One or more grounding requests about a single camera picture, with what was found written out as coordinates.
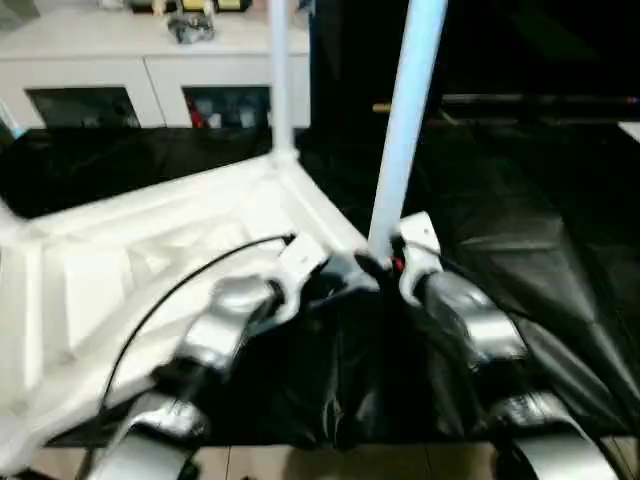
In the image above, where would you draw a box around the white plastic table leg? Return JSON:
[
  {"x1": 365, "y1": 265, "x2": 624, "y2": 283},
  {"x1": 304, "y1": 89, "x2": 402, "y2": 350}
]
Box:
[
  {"x1": 267, "y1": 0, "x2": 301, "y2": 170},
  {"x1": 367, "y1": 0, "x2": 449, "y2": 266}
]

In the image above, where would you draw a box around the black plastic mat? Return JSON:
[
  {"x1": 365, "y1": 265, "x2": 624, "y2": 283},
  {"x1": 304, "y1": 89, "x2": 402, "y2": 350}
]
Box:
[{"x1": 0, "y1": 122, "x2": 640, "y2": 451}]

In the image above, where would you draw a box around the clear bag of dark parts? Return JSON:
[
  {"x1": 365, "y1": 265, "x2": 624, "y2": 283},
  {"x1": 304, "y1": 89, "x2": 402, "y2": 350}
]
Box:
[{"x1": 167, "y1": 12, "x2": 221, "y2": 46}]

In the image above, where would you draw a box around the white cabinet with glass doors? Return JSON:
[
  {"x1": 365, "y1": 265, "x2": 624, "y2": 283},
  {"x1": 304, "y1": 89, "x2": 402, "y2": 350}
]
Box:
[{"x1": 0, "y1": 0, "x2": 311, "y2": 131}]

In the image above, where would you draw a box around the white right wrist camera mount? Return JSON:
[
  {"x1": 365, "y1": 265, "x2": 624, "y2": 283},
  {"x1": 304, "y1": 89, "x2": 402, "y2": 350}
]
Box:
[{"x1": 389, "y1": 212, "x2": 441, "y2": 306}]

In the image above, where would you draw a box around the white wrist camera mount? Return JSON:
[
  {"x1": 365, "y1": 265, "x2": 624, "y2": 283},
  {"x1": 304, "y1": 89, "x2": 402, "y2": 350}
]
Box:
[
  {"x1": 277, "y1": 234, "x2": 331, "y2": 321},
  {"x1": 389, "y1": 212, "x2": 441, "y2": 306}
]

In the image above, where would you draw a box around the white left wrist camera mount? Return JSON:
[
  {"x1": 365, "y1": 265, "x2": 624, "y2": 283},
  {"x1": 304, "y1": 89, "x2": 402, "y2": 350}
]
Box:
[{"x1": 277, "y1": 234, "x2": 331, "y2": 321}]

